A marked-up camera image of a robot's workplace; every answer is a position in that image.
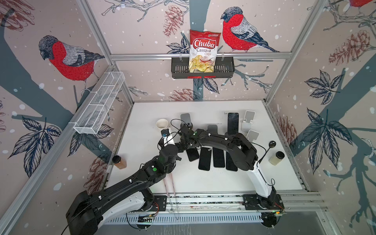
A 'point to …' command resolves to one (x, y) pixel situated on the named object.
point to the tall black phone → (233, 123)
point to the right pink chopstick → (174, 196)
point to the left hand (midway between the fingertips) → (177, 135)
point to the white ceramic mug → (162, 123)
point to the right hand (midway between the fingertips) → (186, 147)
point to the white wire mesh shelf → (98, 102)
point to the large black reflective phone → (204, 159)
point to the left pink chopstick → (167, 192)
